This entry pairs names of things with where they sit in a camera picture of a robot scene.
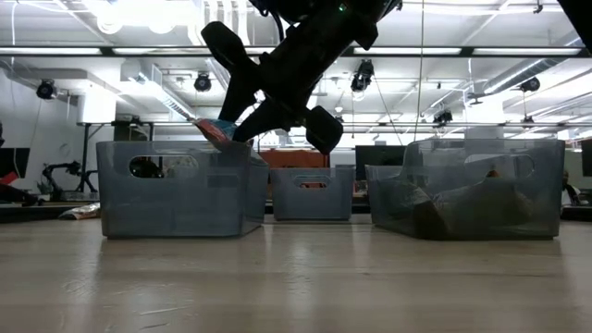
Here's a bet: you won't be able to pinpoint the person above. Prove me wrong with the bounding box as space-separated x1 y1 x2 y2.
561 168 585 208

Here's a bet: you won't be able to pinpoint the black background rig frame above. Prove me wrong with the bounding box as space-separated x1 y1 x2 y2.
76 119 592 191

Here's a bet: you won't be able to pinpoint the black hanging spotlight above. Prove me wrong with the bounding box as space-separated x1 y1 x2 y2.
519 76 542 94
432 108 454 126
35 78 57 101
192 70 214 93
349 58 376 93

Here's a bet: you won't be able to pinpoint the grey translucent plastic bin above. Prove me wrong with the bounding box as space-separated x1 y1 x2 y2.
95 140 270 241
364 138 567 242
270 166 356 222

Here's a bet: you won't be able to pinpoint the snack bars pile left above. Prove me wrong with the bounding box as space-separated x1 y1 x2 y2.
58 202 102 221

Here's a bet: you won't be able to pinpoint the beige blue orange granola bar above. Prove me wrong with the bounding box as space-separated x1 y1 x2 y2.
480 178 536 223

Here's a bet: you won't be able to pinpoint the black beam with light strips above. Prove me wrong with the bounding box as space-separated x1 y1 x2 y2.
0 44 592 59

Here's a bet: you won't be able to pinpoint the thin hanging cord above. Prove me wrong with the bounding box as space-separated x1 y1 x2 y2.
413 0 426 143

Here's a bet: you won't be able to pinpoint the white blue granola bar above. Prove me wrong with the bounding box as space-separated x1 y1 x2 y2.
437 184 510 238

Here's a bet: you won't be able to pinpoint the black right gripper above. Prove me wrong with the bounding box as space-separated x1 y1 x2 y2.
201 6 352 156

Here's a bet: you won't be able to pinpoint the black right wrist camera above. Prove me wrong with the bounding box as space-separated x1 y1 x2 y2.
341 0 403 51

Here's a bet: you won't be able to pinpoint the blue granola bar pink ends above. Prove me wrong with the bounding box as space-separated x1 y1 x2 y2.
192 117 240 153

